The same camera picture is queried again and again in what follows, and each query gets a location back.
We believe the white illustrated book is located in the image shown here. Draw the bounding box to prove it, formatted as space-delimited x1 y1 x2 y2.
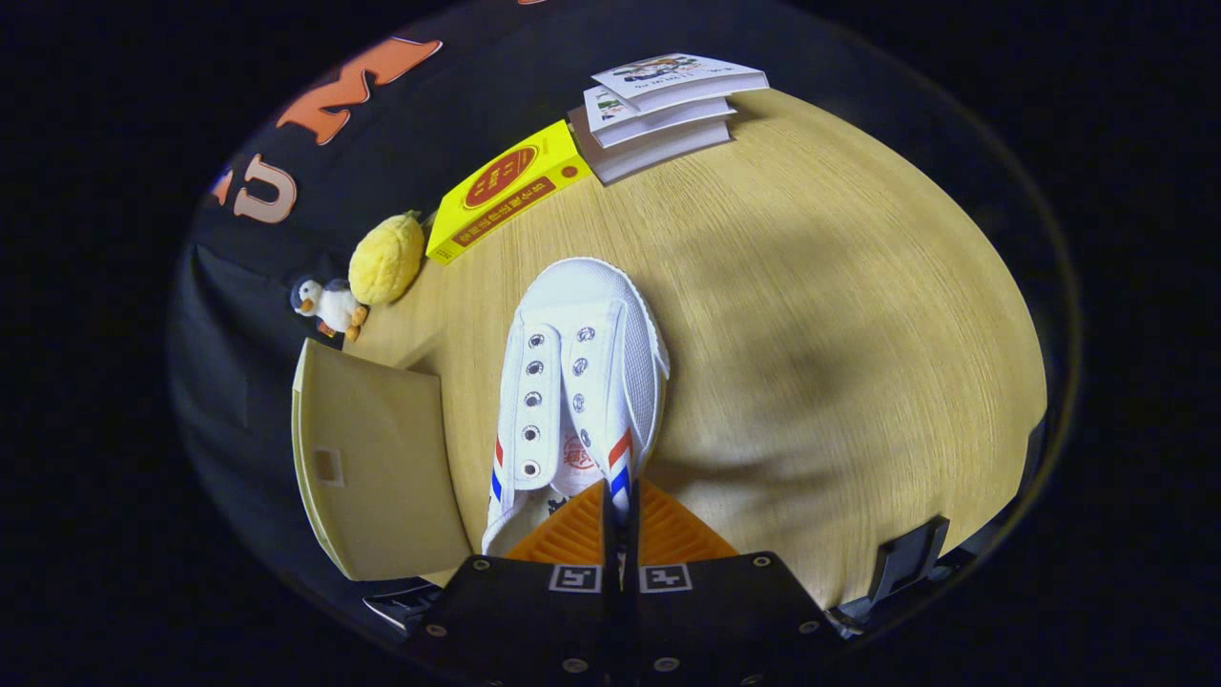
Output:
582 86 737 149

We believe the brown-covered book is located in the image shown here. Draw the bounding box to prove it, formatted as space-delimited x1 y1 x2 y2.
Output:
569 105 734 185

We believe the yellow book with red circle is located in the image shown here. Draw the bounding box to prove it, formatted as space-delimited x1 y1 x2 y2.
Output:
425 119 592 266

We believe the black bracket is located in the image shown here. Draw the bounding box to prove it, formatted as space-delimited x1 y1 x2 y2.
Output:
873 518 952 604

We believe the penguin plush toy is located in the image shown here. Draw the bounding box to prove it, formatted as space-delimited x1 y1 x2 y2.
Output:
290 279 369 343

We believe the yellow plush ball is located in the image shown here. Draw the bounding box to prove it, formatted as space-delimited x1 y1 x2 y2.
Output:
348 212 426 306

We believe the beige storage box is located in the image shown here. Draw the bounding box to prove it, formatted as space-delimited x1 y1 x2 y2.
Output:
291 339 473 583

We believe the white canvas shoe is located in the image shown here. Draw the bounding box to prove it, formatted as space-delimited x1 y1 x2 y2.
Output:
482 258 671 559

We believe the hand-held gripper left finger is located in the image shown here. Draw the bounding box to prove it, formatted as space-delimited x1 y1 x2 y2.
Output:
410 480 616 687

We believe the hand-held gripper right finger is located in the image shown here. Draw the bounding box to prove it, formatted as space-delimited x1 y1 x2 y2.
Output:
630 480 845 687

